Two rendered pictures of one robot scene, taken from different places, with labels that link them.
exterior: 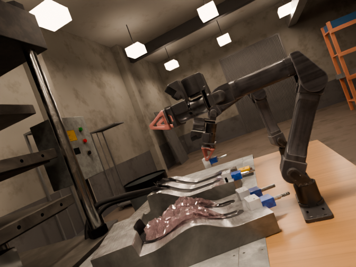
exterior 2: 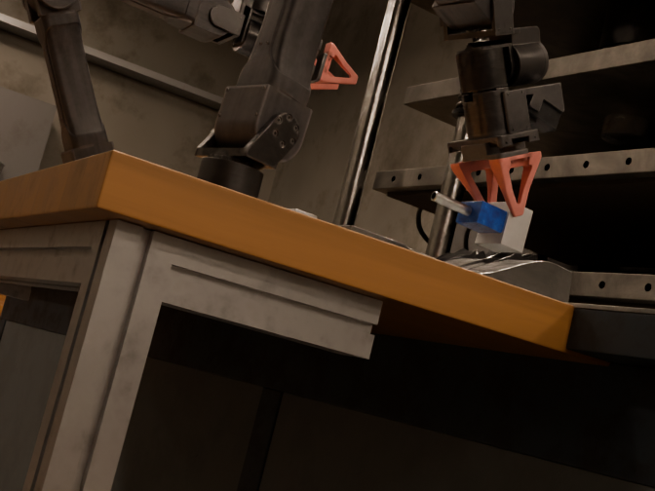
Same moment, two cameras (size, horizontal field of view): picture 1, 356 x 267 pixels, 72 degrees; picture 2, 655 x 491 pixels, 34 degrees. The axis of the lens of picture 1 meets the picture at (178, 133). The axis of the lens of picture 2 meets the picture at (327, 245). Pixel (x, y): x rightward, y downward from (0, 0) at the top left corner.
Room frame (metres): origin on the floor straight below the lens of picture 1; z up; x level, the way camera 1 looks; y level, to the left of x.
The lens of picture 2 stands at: (2.09, -1.19, 0.68)
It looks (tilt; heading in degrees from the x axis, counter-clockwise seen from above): 8 degrees up; 133
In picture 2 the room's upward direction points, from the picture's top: 14 degrees clockwise
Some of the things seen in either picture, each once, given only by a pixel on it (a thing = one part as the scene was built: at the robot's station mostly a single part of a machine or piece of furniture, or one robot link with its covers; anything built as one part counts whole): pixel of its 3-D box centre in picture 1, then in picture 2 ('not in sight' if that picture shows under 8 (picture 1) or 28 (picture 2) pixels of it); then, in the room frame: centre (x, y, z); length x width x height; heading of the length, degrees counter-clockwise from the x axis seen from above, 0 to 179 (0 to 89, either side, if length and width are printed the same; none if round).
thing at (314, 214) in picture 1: (308, 193); not in sight; (0.73, -0.30, 0.84); 0.20 x 0.07 x 0.08; 160
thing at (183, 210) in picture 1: (180, 213); not in sight; (0.79, 0.08, 0.90); 0.26 x 0.18 x 0.08; 91
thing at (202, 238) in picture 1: (184, 227); not in sight; (0.78, 0.09, 0.85); 0.50 x 0.26 x 0.11; 91
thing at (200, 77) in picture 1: (204, 90); (241, 8); (0.79, -0.13, 1.24); 0.12 x 0.09 x 0.12; 70
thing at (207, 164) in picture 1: (215, 159); (475, 214); (1.33, -0.14, 0.93); 0.13 x 0.05 x 0.05; 73
